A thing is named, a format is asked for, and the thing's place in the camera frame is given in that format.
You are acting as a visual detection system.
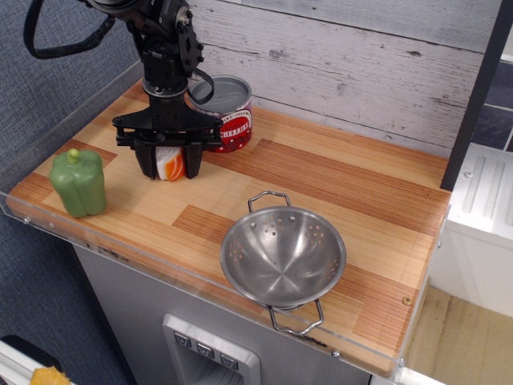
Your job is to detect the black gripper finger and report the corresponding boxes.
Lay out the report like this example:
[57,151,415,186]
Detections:
[134,139,157,180]
[184,142,204,179]

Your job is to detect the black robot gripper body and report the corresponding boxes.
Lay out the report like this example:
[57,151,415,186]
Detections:
[112,90,223,151]

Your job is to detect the orange white apple slice toy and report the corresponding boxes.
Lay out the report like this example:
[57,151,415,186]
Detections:
[156,147,186,181]

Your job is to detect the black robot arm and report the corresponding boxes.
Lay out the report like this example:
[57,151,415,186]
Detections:
[89,1,222,178]

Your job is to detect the purple red cherries can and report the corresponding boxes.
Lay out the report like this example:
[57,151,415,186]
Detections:
[191,75,252,153]

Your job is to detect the green toy bell pepper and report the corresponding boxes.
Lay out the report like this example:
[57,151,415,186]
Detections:
[49,148,107,218]

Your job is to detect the stainless steel colander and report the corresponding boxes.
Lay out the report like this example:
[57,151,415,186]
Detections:
[220,201,346,337]

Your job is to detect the grey toy fridge cabinet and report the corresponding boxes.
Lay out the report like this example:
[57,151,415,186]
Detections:
[75,246,371,384]

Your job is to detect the yellow orange object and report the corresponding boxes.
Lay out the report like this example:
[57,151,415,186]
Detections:
[29,367,71,385]

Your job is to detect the white toy sink unit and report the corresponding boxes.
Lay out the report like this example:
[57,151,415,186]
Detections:
[428,144,512,316]

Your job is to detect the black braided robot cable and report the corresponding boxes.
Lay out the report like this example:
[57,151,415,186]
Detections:
[22,0,116,60]

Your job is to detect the dark grey right post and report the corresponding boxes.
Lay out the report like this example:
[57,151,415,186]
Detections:
[440,0,512,192]

